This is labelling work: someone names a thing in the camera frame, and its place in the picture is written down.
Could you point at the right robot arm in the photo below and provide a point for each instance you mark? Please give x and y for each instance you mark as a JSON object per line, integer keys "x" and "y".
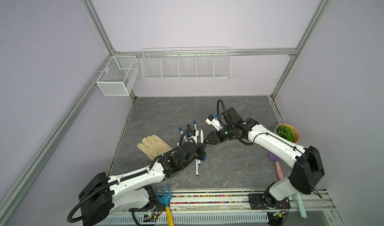
{"x": 306, "y": 163}

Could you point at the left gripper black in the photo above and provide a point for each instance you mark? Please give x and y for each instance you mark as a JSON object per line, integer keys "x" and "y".
{"x": 200, "y": 149}

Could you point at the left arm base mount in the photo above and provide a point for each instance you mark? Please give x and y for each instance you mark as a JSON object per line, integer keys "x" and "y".
{"x": 152, "y": 206}

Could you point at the potted green plant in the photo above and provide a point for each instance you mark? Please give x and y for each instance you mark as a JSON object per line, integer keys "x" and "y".
{"x": 288, "y": 132}

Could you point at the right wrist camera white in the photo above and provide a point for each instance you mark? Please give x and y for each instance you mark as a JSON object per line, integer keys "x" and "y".
{"x": 212, "y": 120}

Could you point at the white wire wall shelf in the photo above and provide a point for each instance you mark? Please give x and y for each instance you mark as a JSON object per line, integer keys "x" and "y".
{"x": 186, "y": 63}

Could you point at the light blue garden trowel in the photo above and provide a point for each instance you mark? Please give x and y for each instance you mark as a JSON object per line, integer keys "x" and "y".
{"x": 301, "y": 207}

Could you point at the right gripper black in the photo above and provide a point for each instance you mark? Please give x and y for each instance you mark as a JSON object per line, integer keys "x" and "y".
{"x": 212, "y": 134}

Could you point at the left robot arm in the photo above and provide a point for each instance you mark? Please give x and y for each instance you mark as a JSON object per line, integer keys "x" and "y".
{"x": 105, "y": 195}

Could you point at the purple trowel pink handle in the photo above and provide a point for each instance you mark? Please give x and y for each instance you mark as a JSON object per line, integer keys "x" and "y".
{"x": 275, "y": 158}

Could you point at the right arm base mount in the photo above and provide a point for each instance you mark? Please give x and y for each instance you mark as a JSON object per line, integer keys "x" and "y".
{"x": 260, "y": 201}

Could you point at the blue garden rake yellow handle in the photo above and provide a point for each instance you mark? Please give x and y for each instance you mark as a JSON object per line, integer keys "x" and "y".
{"x": 165, "y": 199}

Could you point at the white mesh cube basket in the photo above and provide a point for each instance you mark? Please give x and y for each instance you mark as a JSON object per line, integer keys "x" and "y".
{"x": 119, "y": 76}

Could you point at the beige cloth glove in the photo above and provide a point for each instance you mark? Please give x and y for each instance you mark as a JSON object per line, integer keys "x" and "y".
{"x": 153, "y": 146}

